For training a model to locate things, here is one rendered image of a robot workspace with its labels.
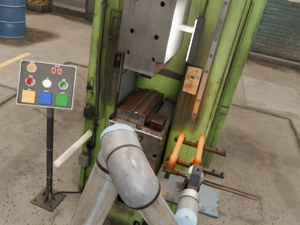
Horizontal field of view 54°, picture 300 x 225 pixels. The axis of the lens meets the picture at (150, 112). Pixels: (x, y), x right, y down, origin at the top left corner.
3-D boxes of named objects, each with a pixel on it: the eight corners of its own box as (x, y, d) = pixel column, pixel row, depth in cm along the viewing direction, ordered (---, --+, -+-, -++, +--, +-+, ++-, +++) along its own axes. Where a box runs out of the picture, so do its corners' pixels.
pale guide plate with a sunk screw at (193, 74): (195, 95, 185) (202, 69, 177) (181, 91, 187) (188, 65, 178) (196, 93, 186) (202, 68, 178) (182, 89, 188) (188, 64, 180)
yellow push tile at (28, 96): (33, 103, 183) (35, 91, 183) (21, 102, 181) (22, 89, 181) (34, 103, 185) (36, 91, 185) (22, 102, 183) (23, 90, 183)
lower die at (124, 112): (143, 127, 193) (145, 115, 189) (115, 117, 197) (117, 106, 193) (162, 102, 229) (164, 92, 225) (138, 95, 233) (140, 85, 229)
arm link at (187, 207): (169, 230, 118) (175, 213, 114) (175, 208, 129) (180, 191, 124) (192, 238, 117) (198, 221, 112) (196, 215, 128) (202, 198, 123)
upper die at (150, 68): (152, 77, 176) (156, 62, 171) (122, 68, 180) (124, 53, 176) (171, 59, 212) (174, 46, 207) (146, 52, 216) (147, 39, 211)
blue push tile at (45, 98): (50, 104, 184) (52, 93, 184) (38, 103, 183) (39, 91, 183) (51, 105, 186) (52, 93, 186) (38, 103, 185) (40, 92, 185)
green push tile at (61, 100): (67, 106, 186) (68, 94, 186) (55, 105, 185) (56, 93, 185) (67, 106, 188) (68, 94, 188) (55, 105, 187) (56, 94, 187)
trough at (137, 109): (138, 115, 191) (138, 113, 190) (130, 112, 192) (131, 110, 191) (158, 92, 226) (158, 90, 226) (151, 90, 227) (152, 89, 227)
